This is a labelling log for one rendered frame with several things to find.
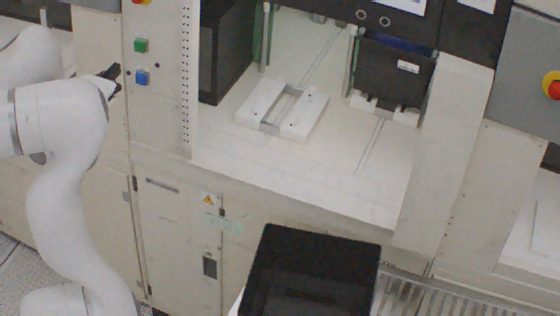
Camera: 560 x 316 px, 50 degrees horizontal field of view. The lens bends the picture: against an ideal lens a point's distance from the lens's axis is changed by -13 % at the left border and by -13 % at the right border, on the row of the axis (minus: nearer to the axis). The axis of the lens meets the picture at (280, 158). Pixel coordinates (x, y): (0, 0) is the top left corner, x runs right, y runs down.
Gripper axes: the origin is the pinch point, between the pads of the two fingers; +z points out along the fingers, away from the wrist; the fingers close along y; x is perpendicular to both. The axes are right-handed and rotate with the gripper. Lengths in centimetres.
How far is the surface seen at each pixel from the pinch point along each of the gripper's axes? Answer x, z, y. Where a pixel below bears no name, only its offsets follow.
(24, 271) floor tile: -120, 4, -65
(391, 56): -11, 54, 54
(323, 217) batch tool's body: -36, 13, 51
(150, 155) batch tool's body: -35.7, 12.4, 1.4
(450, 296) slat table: -44, 6, 90
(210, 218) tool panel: -52, 12, 20
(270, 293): -43, -11, 47
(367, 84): -23, 54, 49
